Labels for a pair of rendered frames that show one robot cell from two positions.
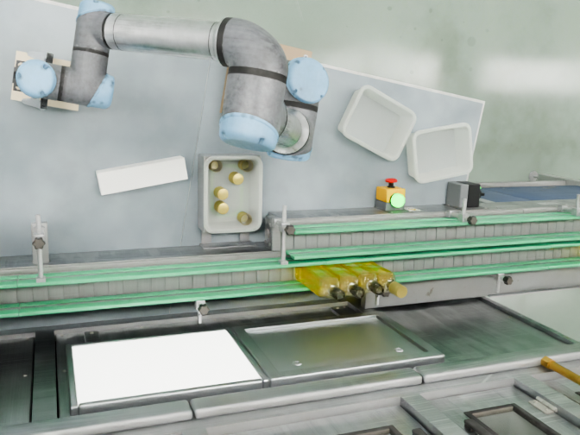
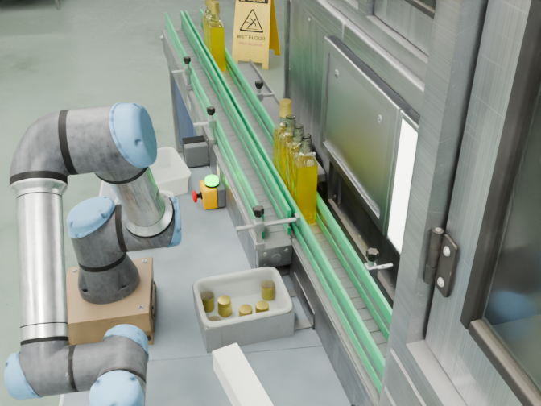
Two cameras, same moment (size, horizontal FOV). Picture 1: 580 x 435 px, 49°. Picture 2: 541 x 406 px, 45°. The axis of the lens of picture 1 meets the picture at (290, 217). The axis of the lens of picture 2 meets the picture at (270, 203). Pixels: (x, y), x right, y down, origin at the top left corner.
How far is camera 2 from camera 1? 0.95 m
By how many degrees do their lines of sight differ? 33
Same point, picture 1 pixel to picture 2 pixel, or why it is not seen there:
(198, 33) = (30, 207)
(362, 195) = (216, 217)
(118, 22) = (28, 319)
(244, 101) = (96, 122)
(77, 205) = not seen: outside the picture
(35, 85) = (124, 386)
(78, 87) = (121, 353)
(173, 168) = (228, 358)
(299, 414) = (413, 51)
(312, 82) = (92, 206)
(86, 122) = not seen: outside the picture
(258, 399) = (416, 88)
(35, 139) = not seen: outside the picture
